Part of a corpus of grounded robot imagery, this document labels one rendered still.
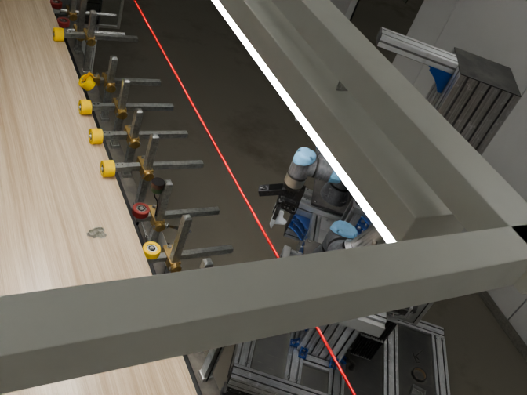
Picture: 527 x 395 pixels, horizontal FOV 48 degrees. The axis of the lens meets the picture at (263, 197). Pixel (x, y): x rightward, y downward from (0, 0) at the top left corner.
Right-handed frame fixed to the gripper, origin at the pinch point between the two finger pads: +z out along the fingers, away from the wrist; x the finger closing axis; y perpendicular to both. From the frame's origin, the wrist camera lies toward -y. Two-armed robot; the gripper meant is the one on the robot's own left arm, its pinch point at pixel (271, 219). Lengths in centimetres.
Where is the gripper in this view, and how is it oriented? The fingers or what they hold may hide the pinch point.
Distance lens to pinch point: 235.5
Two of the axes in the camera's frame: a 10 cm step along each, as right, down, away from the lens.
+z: -3.0, 7.3, 6.2
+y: 9.4, 3.3, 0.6
